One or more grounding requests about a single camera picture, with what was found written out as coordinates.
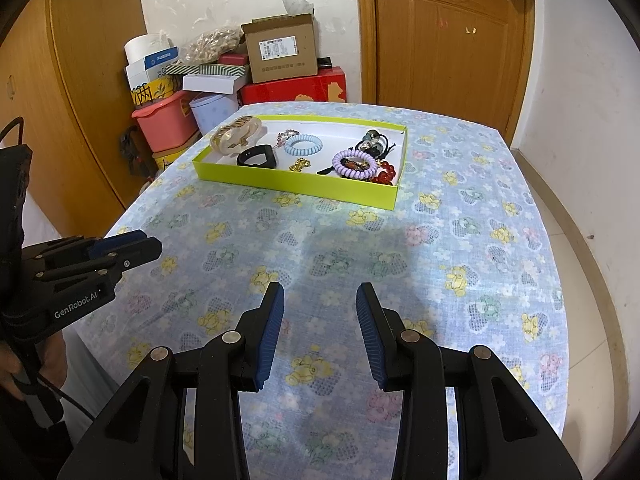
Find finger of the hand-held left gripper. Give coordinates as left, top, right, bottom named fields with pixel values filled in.
left=22, top=229, right=148, bottom=262
left=32, top=239, right=163, bottom=291

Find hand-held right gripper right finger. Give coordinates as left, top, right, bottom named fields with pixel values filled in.
left=356, top=281, right=583, bottom=480

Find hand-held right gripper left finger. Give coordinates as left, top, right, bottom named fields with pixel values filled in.
left=57, top=281, right=286, bottom=480

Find black smart wristband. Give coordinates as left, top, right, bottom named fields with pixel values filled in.
left=236, top=144, right=279, bottom=169

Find red bead bracelet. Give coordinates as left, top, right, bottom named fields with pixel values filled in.
left=367, top=160, right=399, bottom=187

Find yellow-green tray box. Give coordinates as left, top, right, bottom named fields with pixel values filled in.
left=192, top=115, right=410, bottom=211

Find person's left hand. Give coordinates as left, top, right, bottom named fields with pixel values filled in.
left=0, top=332, right=68, bottom=401

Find brown bag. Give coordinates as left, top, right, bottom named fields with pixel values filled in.
left=119, top=127, right=153, bottom=178

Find yellow carton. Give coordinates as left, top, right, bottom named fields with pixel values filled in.
left=151, top=132, right=201, bottom=173

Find blue floral tablecloth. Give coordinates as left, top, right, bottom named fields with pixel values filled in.
left=85, top=102, right=566, bottom=480

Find pink plastic bin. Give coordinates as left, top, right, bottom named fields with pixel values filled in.
left=131, top=91, right=199, bottom=153

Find clear gold bangle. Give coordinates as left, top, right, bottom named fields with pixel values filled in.
left=210, top=116, right=263, bottom=153

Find yellow patterned box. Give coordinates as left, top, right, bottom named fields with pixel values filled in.
left=130, top=77, right=183, bottom=108

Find light blue cylindrical container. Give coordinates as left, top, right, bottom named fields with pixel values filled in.
left=189, top=92, right=240, bottom=133

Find wooden wardrobe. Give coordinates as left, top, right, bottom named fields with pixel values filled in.
left=0, top=0, right=148, bottom=241

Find white flat box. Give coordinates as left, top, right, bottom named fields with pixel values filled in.
left=182, top=73, right=249, bottom=96

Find blue white carton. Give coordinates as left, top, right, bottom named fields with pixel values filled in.
left=125, top=47, right=181, bottom=91

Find green striped box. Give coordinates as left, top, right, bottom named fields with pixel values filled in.
left=165, top=62, right=251, bottom=77

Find white paper roll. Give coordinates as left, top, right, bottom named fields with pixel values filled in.
left=124, top=33, right=173, bottom=66

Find red gift box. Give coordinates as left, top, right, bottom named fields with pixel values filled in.
left=237, top=66, right=347, bottom=107

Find clear bag of nuts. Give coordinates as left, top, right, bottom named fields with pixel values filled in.
left=182, top=29, right=246, bottom=65

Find brown cardboard box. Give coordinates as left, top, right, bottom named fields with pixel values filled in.
left=241, top=11, right=319, bottom=84

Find wooden door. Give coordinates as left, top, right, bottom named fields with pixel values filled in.
left=354, top=0, right=536, bottom=146

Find blue spiral hair tie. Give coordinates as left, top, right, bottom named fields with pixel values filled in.
left=283, top=133, right=324, bottom=157

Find purple spiral hair tie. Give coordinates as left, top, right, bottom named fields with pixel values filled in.
left=331, top=149, right=377, bottom=179

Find black hair tie teal bead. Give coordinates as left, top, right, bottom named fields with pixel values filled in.
left=362, top=129, right=401, bottom=157

